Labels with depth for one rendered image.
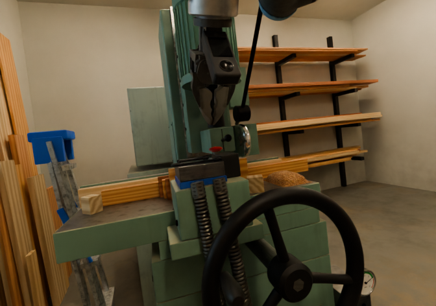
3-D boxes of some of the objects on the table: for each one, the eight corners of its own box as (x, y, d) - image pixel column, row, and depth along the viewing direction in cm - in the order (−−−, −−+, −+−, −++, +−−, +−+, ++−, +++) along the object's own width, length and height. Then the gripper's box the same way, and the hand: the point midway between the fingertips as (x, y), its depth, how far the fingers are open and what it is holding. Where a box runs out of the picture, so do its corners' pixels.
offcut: (248, 190, 61) (246, 175, 61) (263, 188, 60) (261, 174, 60) (248, 193, 57) (246, 177, 57) (264, 192, 57) (263, 176, 57)
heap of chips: (283, 187, 59) (283, 176, 59) (261, 179, 71) (261, 170, 71) (313, 182, 61) (311, 171, 61) (286, 176, 73) (285, 166, 73)
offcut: (103, 210, 57) (101, 194, 57) (90, 214, 54) (88, 198, 54) (95, 209, 59) (93, 193, 59) (82, 213, 56) (80, 197, 56)
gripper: (227, 17, 49) (222, 111, 59) (183, 15, 46) (186, 115, 57) (242, 20, 42) (233, 127, 52) (192, 19, 39) (193, 131, 50)
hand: (212, 120), depth 52 cm, fingers closed
